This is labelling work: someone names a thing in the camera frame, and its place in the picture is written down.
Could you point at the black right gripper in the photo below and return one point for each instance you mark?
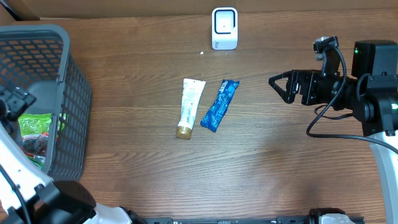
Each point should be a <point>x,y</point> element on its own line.
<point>307,78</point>

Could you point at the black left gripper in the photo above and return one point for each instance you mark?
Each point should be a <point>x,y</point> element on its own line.
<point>18,99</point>

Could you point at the blue snack wrapper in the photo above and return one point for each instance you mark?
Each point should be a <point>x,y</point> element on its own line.
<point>218,109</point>

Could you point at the white cream tube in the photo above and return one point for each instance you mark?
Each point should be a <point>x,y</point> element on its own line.
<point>191,95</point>

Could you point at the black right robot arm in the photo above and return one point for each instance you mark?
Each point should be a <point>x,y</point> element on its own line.
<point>370,93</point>

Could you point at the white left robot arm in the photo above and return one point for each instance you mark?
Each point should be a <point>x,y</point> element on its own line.
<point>30,196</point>

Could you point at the white barcode scanner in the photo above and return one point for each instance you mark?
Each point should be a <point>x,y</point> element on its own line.
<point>224,28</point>

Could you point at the green snack bag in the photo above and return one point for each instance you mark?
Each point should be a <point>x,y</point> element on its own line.
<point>35,136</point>

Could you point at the grey plastic basket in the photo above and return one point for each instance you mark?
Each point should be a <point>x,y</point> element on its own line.
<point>37,58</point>

